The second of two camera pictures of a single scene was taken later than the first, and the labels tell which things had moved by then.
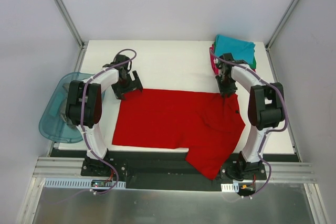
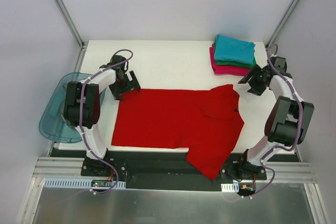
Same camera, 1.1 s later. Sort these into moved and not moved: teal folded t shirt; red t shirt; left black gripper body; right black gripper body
Moved: right black gripper body
Not moved: left black gripper body; teal folded t shirt; red t shirt
